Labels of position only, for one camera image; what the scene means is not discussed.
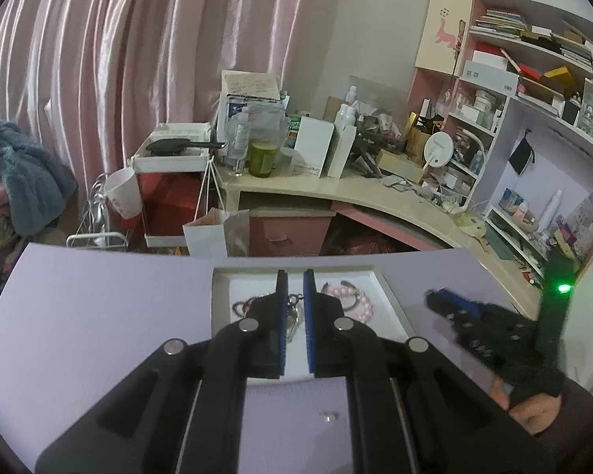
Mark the stack of books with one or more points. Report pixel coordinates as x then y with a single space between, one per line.
499 22

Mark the paper-covered box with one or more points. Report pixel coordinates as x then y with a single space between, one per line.
249 91

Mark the person's right hand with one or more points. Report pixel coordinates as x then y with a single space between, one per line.
533 414

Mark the white printed cup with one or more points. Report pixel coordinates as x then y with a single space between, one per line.
123 195

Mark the large pearl earring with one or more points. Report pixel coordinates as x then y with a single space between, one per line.
330 415

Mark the white utility cart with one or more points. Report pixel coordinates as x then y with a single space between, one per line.
170 192

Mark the pink curtain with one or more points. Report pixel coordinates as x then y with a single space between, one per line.
128 59

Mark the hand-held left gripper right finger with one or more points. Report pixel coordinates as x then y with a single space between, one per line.
309 335

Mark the person's right forearm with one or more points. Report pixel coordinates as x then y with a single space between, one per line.
583 429

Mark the tall white box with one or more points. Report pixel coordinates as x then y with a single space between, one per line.
341 153

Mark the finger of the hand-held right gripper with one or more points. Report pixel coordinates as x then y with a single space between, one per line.
462 302
442 312

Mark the blue fleece blanket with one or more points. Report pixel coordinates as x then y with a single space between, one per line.
29 177

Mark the green jar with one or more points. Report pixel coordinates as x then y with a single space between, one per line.
263 160

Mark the black hair brush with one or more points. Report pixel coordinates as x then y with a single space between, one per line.
178 145

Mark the pink and white bookshelf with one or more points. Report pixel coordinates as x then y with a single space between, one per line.
558 168

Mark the white spray bottle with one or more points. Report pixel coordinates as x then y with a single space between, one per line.
552 210

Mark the white carton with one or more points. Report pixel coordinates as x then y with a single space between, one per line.
314 148

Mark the shallow cardboard box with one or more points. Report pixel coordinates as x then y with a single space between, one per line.
385 316

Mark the cream corner desk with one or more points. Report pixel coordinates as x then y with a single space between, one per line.
365 197

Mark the white paper bag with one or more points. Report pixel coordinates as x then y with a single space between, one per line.
212 234

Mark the pink desk drawer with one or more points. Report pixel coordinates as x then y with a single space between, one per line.
291 232

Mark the black pouch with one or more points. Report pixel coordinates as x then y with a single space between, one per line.
521 155

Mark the clear plastic bottle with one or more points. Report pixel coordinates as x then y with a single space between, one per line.
241 143

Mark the round white mirror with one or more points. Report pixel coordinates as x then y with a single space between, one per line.
439 150

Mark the gold box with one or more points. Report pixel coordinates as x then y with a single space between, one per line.
417 140

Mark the flat white box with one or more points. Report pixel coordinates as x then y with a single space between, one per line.
489 78

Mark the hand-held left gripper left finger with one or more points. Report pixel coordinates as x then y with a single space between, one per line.
276 335

